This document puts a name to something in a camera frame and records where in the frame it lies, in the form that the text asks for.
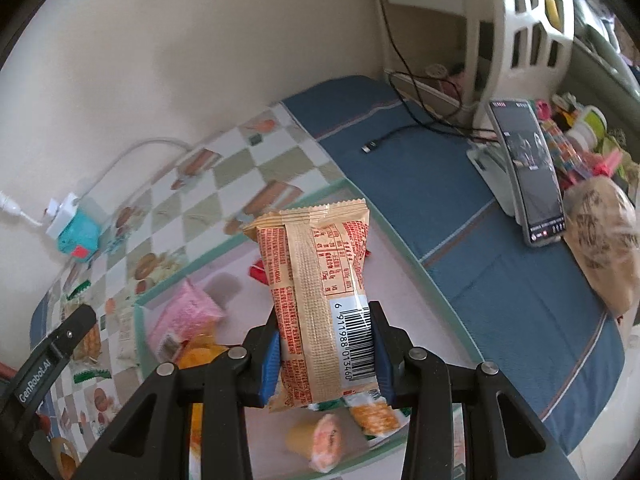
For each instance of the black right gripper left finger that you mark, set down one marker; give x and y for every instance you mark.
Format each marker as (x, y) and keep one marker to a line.
(150, 436)

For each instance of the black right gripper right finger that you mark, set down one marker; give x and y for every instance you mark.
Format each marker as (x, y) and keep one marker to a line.
(503, 436)

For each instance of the orange yellow snack packet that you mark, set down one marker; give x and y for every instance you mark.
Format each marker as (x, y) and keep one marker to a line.
(199, 351)

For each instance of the pink snack packet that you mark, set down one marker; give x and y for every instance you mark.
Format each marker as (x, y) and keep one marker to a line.
(188, 321)

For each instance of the peach striped snack packet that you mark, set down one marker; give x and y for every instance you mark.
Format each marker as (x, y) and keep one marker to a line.
(314, 258)

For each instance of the round cake green wrapper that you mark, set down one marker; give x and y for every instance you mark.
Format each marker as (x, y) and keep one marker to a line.
(85, 362)

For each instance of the white teal cracker packet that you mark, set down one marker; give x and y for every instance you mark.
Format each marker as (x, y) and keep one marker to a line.
(375, 418)

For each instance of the yellow wedge cake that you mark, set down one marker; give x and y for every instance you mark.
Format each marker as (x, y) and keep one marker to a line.
(320, 442)

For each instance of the teal box with red label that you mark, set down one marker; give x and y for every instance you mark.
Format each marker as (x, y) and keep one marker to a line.
(80, 239)

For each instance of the small red candy wrapper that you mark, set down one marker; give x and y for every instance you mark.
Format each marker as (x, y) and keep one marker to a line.
(258, 273)

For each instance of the brown paper bag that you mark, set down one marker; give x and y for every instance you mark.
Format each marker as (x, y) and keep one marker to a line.
(603, 236)

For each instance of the checkered tablecloth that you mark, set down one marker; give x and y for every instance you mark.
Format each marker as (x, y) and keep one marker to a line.
(528, 309)

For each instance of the smartphone on stand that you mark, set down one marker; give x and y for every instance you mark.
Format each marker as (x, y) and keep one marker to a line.
(536, 192)

